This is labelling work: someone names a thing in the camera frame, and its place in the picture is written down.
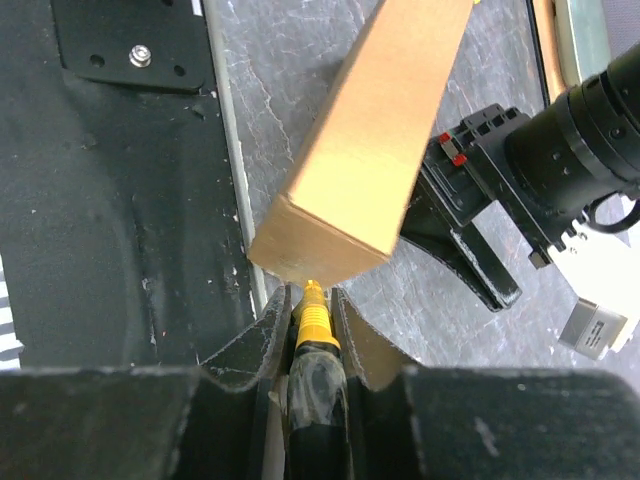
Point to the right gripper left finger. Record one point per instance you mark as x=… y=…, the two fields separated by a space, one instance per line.
x=212 y=421

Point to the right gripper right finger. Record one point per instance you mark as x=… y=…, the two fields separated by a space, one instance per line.
x=409 y=421

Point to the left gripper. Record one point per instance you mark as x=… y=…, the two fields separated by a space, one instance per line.
x=536 y=168

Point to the brown cardboard express box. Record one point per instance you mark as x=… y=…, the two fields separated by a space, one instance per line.
x=341 y=207

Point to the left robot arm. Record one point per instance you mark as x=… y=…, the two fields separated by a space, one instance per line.
x=612 y=100

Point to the light green tray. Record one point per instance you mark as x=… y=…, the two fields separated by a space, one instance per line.
x=591 y=33

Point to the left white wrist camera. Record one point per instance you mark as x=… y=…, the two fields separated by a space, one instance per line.
x=603 y=271

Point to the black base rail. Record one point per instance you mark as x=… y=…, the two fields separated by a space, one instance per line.
x=122 y=238

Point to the black wire wooden shelf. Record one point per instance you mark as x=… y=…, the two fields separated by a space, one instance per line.
x=542 y=17

